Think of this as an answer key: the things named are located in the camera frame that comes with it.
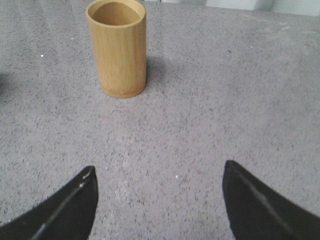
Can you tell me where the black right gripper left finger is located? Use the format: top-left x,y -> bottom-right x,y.
0,165 -> 98,240

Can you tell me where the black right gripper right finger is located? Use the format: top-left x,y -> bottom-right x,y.
222,160 -> 320,240

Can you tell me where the bamboo wooden cup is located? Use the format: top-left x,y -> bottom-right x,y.
85,0 -> 147,98

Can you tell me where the grey curtain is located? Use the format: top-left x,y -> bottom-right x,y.
139,0 -> 320,17

